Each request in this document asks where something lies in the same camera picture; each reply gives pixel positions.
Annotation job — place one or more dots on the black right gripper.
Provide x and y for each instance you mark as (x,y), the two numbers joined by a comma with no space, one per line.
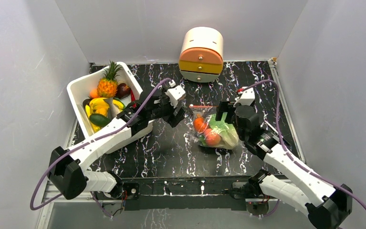
(226,107)

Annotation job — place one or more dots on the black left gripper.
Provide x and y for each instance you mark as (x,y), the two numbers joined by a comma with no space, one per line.
(172,119)

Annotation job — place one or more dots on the green toy lettuce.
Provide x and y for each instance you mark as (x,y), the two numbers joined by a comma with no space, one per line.
(227,132)

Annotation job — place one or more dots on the clear zip bag orange zipper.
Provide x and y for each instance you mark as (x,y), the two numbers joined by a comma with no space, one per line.
(205,112)

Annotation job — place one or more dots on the toy peach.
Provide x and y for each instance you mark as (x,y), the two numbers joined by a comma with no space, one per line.
(212,138)

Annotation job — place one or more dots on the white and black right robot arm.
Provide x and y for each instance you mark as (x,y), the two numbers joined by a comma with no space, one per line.
(325,206)

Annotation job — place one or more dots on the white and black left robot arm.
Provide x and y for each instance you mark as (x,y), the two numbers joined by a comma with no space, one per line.
(68,169)

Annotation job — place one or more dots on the white plastic food bin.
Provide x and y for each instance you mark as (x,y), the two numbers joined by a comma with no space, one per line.
(78,91)

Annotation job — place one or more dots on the dark brown toy mangosteen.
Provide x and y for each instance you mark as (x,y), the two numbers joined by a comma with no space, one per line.
(123,91)

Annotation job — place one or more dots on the grey toy fish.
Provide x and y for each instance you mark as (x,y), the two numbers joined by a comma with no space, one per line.
(114,110)

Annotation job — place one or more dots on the round pastel drawer cabinet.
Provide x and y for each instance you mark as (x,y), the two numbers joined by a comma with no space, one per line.
(201,57)

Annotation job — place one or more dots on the toy pineapple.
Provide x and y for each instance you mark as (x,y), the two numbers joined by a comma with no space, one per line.
(107,85)

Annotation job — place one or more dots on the yellow toy banana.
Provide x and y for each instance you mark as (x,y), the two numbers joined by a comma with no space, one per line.
(100,106)

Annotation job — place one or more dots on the dark green toy avocado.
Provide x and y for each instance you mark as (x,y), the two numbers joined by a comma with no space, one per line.
(99,120)

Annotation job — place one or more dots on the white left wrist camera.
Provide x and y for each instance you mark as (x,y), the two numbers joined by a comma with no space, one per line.
(175,93)

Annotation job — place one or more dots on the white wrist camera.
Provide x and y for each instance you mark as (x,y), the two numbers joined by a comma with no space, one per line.
(245,96)
(175,93)

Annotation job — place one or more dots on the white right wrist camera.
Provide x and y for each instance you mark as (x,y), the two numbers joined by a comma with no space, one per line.
(245,96)

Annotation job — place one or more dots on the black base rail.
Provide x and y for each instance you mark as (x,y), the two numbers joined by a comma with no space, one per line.
(192,193)

